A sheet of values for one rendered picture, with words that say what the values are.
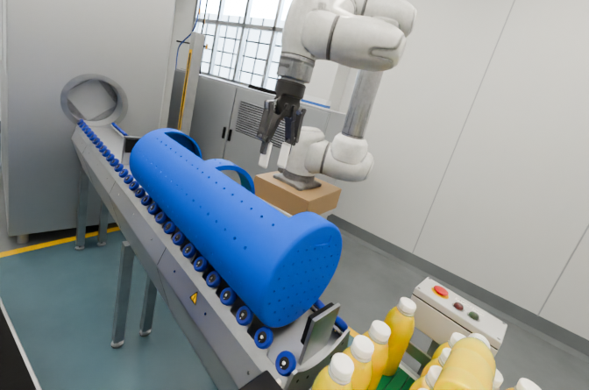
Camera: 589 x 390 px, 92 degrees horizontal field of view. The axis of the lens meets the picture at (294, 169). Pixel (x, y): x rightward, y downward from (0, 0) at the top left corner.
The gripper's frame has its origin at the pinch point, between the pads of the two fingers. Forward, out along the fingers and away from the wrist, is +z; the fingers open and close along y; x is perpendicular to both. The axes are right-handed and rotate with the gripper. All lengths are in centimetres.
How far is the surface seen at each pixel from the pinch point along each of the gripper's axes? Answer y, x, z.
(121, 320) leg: 7, -75, 114
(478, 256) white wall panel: -279, 30, 87
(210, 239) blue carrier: 14.7, -0.5, 22.9
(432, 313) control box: -24, 45, 27
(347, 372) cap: 13, 42, 24
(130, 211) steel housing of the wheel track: 13, -62, 45
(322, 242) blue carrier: -2.0, 20.9, 15.1
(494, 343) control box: -24, 58, 25
